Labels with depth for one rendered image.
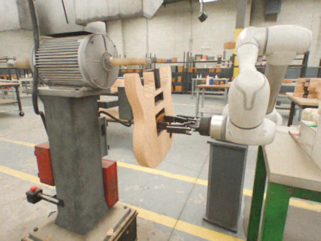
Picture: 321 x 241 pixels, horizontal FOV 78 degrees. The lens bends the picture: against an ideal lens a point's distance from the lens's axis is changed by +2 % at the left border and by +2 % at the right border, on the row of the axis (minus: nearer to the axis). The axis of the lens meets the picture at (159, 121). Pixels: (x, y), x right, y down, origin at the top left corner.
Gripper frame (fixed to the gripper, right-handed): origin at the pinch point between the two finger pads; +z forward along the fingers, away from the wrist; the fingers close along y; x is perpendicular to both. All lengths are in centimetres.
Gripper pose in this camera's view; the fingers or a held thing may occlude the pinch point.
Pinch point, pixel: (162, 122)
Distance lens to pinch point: 83.5
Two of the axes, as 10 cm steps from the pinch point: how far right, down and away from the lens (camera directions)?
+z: -9.2, -0.9, 3.9
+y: 3.9, -3.8, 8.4
